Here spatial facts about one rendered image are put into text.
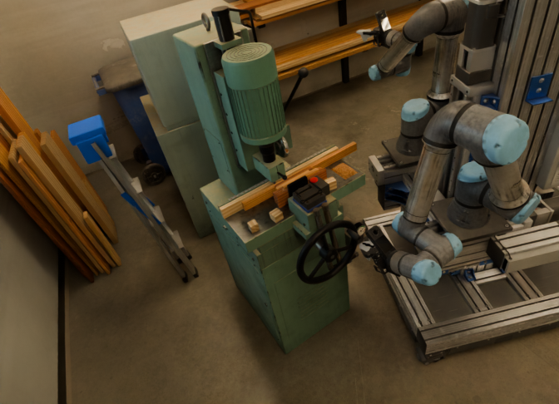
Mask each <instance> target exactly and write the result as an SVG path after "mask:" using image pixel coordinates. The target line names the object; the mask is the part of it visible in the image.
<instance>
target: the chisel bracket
mask: <svg viewBox="0 0 559 404"><path fill-rule="evenodd" d="M252 158H253V161H254V165H255V168H256V169H257V170H258V171H259V172H260V173H261V174H262V175H263V176H264V177H265V178H267V179H268V180H269V181H270V182H271V183H273V182H275V181H276V180H279V179H281V178H282V177H281V176H280V175H278V174H277V172H278V171H279V172H280V173H281V174H282V175H286V173H285V169H284V162H283V161H282V160H280V159H279V158H278V157H277V156H276V160H275V161H274V162H271V163H265V162H264V161H263V157H262V154H261V153H260V151H259V152H257V153H255V154H253V155H252Z"/></svg>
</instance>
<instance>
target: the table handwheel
mask: <svg viewBox="0 0 559 404"><path fill-rule="evenodd" d="M337 228H346V229H351V230H353V231H354V232H356V233H357V234H358V230H357V229H356V227H355V225H354V224H353V223H351V222H349V221H348V220H335V221H333V222H330V223H328V224H326V225H324V226H323V227H321V228H320V229H318V230H317V231H316V232H315V233H313V234H312V235H311V236H310V238H309V239H308V240H307V241H306V243H305V244H304V246H303V248H302V249H301V251H300V253H299V257H298V259H297V264H296V271H297V274H298V276H299V278H300V279H301V280H302V281H303V282H304V283H307V284H318V283H323V282H325V281H327V280H329V279H331V278H332V277H334V276H335V275H336V274H338V273H339V272H340V271H341V270H342V269H343V268H344V267H345V266H346V265H347V263H348V262H349V260H350V259H351V258H352V256H353V255H354V252H355V250H356V248H357V244H358V240H354V239H353V238H352V237H351V242H350V245H348V246H344V247H342V248H337V249H335V248H334V247H333V246H332V245H331V244H328V241H327V239H326V235H325V234H327V233H328V232H329V231H331V230H333V229H337ZM321 237H322V240H323V241H322V240H321V239H320V238H321ZM313 246H314V247H315V248H316V249H317V250H318V251H319V256H320V257H321V258H322V259H321V260H320V261H319V263H318V264H317V266H316V267H315V268H314V270H313V271H312V273H311V274H310V275H309V276H307V275H306V274H305V272H304V261H305V259H306V257H307V255H308V253H309V251H310V250H311V248H312V247H313ZM345 250H348V251H347V253H346V254H345V256H344V257H343V258H342V259H341V261H340V262H339V263H338V264H337V265H336V266H335V267H334V268H333V269H331V270H330V271H328V272H327V273H325V274H323V275H320V276H318V277H314V276H315V274H316V273H317V272H318V270H319V269H320V267H321V266H322V265H323V263H324V262H325V261H326V262H327V263H329V262H332V261H334V260H335V259H336V258H337V255H338V253H339V252H342V251H345Z"/></svg>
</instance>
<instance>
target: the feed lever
mask: <svg viewBox="0 0 559 404"><path fill-rule="evenodd" d="M298 74H299V78H298V80H297V82H296V83H295V85H294V88H293V90H292V92H291V93H290V96H289V99H288V100H287V102H286V104H285V106H284V113H285V112H286V110H287V108H288V106H289V104H290V102H291V101H292V99H293V97H294V94H295V92H296V91H297V89H298V87H299V84H300V83H301V81H302V79H303V78H306V77H307V76H308V75H309V71H308V69H307V68H306V67H301V68H300V69H299V71H298Z"/></svg>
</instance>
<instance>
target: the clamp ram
mask: <svg viewBox="0 0 559 404"><path fill-rule="evenodd" d="M307 184H308V179H307V176H306V175H305V176H303V177H301V178H299V179H297V180H296V181H294V182H292V183H290V184H288V185H287V188H288V192H289V197H291V196H293V192H295V191H296V190H298V189H300V188H302V187H304V186H305V185H307Z"/></svg>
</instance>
